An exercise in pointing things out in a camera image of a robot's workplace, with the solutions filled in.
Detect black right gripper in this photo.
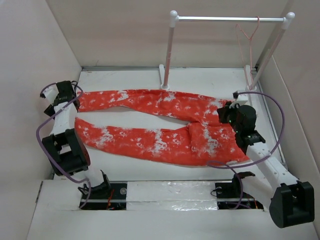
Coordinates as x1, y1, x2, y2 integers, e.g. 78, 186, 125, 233
216, 101, 242, 133

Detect red white tie-dye trousers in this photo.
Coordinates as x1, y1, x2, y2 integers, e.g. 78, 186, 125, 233
74, 88, 253, 166

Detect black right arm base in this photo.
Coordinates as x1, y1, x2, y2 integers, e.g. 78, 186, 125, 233
210, 171, 264, 210

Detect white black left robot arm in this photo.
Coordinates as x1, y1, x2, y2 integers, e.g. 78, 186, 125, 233
36, 81, 112, 199

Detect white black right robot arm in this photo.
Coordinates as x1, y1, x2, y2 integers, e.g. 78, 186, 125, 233
217, 101, 315, 228

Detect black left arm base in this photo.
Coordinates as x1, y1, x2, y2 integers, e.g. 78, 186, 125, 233
78, 170, 128, 211

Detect white clothes rack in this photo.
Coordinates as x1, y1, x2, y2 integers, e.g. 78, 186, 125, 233
159, 10, 296, 91

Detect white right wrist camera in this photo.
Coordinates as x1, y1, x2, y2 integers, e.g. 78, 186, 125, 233
230, 90, 249, 108

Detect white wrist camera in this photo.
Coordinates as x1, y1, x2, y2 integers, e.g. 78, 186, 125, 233
230, 90, 249, 108
40, 87, 58, 103

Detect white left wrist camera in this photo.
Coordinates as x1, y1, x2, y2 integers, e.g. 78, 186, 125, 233
40, 87, 58, 103

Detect pink wire hanger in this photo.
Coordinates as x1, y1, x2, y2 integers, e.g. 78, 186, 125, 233
234, 16, 261, 90

